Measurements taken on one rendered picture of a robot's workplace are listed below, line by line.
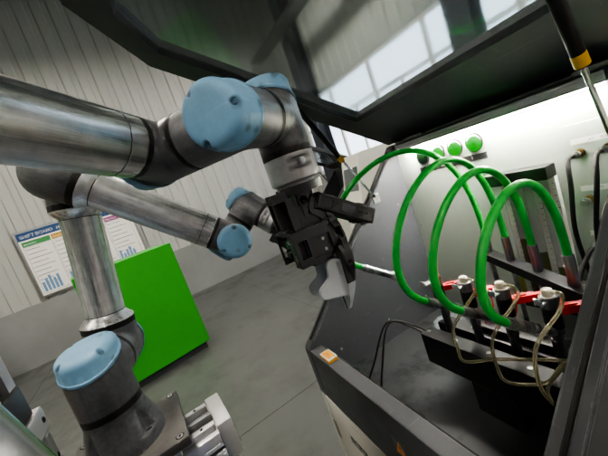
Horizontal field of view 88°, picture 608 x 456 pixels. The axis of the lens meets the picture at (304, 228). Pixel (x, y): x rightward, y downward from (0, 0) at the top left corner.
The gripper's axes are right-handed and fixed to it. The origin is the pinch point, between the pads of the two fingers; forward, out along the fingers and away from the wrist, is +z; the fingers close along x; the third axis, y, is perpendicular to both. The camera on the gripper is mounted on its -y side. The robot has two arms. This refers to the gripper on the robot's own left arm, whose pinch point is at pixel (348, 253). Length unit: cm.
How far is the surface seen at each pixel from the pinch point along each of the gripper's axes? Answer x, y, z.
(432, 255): 24.6, -9.2, 13.4
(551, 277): 9.9, -16.6, 36.5
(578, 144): 5, -43, 30
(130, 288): -196, 163, -187
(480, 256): 30.2, -12.3, 18.2
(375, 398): 11.1, 22.9, 20.5
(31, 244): -334, 289, -490
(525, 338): 9.2, -3.7, 38.8
